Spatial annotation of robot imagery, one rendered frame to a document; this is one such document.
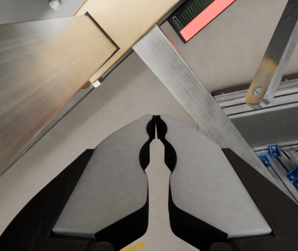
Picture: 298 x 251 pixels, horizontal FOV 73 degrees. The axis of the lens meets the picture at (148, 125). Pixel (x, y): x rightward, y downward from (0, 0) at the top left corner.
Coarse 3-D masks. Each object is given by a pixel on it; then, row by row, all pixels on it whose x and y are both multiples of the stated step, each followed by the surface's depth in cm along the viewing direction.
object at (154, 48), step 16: (160, 32) 18; (144, 48) 19; (160, 48) 19; (160, 64) 19; (176, 64) 19; (160, 80) 20; (176, 80) 20; (192, 80) 20; (176, 96) 21; (192, 96) 21; (208, 96) 21; (192, 112) 22; (208, 112) 22; (208, 128) 23; (224, 128) 23; (224, 144) 24; (240, 144) 24; (256, 160) 25; (272, 176) 27
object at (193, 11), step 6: (198, 0) 29; (204, 0) 29; (210, 0) 29; (192, 6) 30; (198, 6) 30; (204, 6) 30; (186, 12) 30; (192, 12) 30; (198, 12) 30; (180, 18) 31; (186, 18) 30; (192, 18) 30; (180, 24) 31
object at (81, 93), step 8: (184, 0) 29; (176, 8) 30; (168, 16) 31; (160, 24) 31; (88, 88) 37; (80, 96) 38; (72, 104) 38; (64, 112) 39; (56, 120) 40; (48, 128) 41; (40, 136) 43; (32, 144) 44; (24, 152) 45; (16, 160) 46; (8, 168) 48; (0, 176) 49
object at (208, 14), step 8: (216, 0) 29; (224, 0) 29; (232, 0) 29; (208, 8) 30; (216, 8) 30; (200, 16) 30; (208, 16) 30; (192, 24) 31; (200, 24) 31; (184, 32) 31; (192, 32) 31
